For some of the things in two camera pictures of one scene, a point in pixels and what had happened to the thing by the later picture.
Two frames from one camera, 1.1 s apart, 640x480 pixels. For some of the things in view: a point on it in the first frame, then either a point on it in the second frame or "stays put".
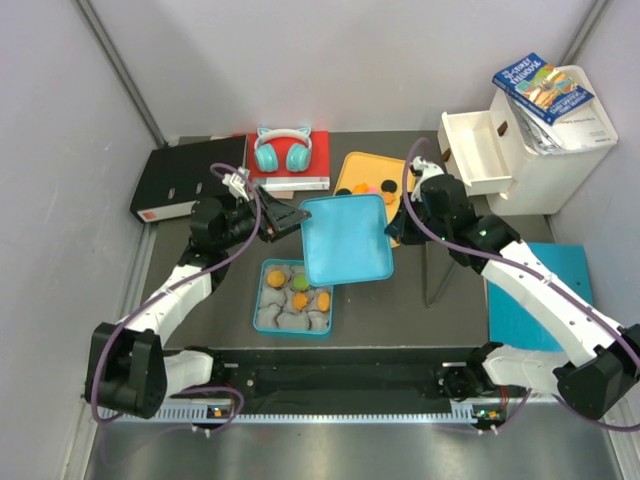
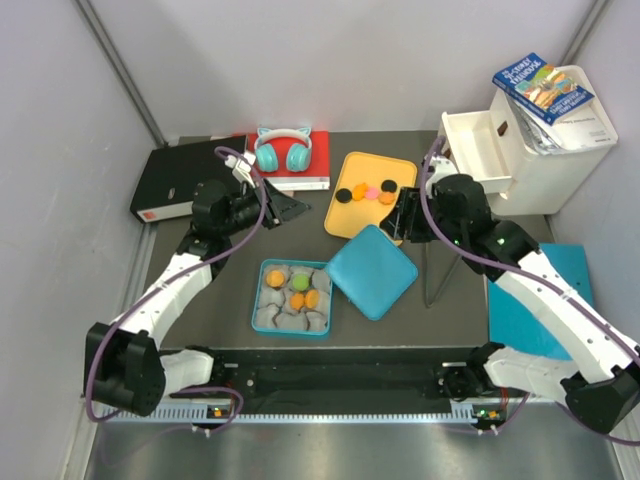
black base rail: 340,373 stays put
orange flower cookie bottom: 299,301 stays put
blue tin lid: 346,240 to 371,272
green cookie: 301,282 stays put
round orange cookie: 275,278 stays put
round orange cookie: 323,301 to 311,298
